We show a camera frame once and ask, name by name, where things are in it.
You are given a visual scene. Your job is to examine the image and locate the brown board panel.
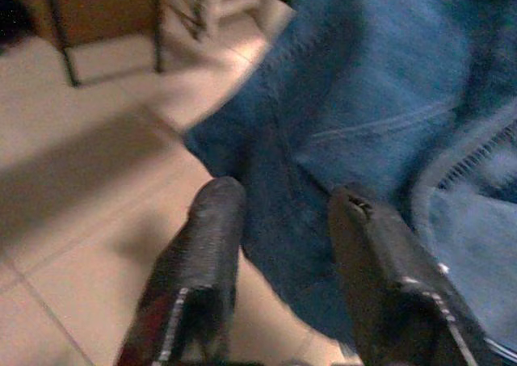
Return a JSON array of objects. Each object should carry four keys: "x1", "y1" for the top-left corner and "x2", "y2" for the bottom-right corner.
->
[{"x1": 51, "y1": 0, "x2": 163, "y2": 48}]

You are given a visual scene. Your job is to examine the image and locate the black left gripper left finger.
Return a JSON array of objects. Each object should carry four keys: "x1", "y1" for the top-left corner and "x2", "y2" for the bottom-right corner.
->
[{"x1": 116, "y1": 175, "x2": 248, "y2": 366}]

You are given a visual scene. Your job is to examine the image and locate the blue denim garment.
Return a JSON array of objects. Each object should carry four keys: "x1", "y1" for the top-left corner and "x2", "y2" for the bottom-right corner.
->
[{"x1": 183, "y1": 0, "x2": 517, "y2": 357}]

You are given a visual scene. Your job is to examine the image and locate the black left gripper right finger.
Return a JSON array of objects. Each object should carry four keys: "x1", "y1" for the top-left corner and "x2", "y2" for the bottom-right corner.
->
[{"x1": 326, "y1": 182, "x2": 498, "y2": 366}]

